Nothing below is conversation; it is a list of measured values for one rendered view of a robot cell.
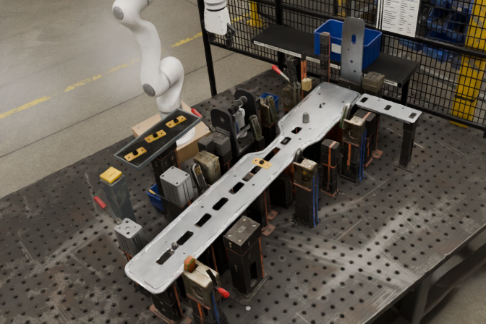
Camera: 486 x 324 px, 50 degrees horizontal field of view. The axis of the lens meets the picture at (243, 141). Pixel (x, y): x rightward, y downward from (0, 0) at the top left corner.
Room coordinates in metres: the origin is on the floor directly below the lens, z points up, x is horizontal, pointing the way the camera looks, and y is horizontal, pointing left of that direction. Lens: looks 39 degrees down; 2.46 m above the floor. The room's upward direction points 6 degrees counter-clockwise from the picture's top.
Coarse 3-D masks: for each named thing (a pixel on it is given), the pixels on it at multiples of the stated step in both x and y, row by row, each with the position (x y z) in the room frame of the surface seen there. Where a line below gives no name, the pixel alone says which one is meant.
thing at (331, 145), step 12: (324, 144) 1.72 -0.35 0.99; (336, 144) 1.71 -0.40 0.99; (324, 156) 1.71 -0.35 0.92; (336, 156) 1.69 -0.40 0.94; (324, 168) 1.71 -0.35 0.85; (336, 168) 1.69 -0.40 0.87; (324, 180) 1.71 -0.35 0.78; (336, 180) 1.68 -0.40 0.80; (324, 192) 1.70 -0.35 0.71; (336, 192) 1.70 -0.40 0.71
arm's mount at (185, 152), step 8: (184, 104) 2.38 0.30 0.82; (152, 120) 2.29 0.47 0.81; (136, 128) 2.24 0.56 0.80; (144, 128) 2.23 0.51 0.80; (200, 128) 2.17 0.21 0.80; (208, 128) 2.16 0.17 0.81; (136, 136) 2.22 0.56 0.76; (200, 136) 2.11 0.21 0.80; (184, 144) 2.06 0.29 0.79; (192, 144) 2.08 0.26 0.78; (184, 152) 2.05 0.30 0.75; (192, 152) 2.07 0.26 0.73; (184, 160) 2.04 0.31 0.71
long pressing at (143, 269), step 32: (320, 96) 2.06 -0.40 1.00; (352, 96) 2.03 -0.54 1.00; (288, 128) 1.84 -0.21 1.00; (320, 128) 1.81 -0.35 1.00; (288, 160) 1.63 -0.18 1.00; (224, 192) 1.48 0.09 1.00; (256, 192) 1.46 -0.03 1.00; (192, 224) 1.33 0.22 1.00; (224, 224) 1.31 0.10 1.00; (160, 256) 1.20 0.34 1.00; (192, 256) 1.18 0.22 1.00; (160, 288) 1.07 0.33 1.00
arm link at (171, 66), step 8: (160, 64) 2.14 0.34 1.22; (168, 64) 2.14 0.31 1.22; (176, 64) 2.16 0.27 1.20; (168, 72) 2.10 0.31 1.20; (176, 72) 2.13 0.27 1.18; (176, 80) 2.13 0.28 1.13; (176, 88) 2.13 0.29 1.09; (160, 96) 2.13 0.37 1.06; (168, 96) 2.11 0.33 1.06; (176, 96) 2.11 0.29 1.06; (160, 104) 2.09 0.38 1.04; (168, 104) 2.08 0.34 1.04; (176, 104) 2.09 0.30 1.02; (160, 112) 2.10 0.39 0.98; (168, 112) 2.08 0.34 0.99
